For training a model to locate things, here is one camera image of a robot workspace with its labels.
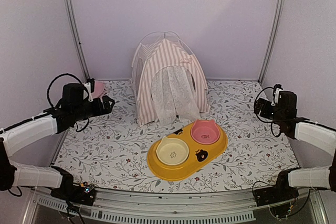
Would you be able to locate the white flexible tent pole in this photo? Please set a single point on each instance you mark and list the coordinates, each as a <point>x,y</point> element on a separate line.
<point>147,39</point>

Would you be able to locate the front aluminium rail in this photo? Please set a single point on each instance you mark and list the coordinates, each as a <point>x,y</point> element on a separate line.
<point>117,206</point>

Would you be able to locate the pink cat-ear pet bowl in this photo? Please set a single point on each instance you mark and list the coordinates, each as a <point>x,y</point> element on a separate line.
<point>205,132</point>

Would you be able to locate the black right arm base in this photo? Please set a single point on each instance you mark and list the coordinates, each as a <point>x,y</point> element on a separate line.
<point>279,192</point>

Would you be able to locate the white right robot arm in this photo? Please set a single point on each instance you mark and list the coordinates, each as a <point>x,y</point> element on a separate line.
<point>314,143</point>

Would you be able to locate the striped pet tent fabric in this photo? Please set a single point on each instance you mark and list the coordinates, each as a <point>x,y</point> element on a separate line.
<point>168,83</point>

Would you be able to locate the left aluminium frame post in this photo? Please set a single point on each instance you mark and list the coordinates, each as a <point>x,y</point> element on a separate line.
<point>76,38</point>

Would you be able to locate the cream cat-ear pet bowl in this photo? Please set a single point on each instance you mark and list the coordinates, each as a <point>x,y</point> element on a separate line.
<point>172,151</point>

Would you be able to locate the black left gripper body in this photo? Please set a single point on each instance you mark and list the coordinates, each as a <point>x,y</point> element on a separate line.
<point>82,113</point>

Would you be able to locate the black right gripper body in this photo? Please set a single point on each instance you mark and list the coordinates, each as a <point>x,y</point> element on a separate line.
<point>276,117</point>

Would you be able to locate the pink bowl behind tent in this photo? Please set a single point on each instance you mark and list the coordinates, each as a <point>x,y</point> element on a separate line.
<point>99,89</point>

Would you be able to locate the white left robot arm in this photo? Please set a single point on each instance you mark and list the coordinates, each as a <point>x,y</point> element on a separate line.
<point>27,147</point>

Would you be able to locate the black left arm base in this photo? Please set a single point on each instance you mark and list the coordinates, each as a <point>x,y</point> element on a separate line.
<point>83,193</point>

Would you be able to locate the aluminium frame post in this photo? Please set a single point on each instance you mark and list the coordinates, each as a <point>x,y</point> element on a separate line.
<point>271,40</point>
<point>76,38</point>

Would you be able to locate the right aluminium frame post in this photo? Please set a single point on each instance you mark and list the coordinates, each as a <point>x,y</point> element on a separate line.
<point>271,40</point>

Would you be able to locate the yellow double bowl holder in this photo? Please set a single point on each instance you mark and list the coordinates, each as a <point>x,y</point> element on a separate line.
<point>199,156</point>

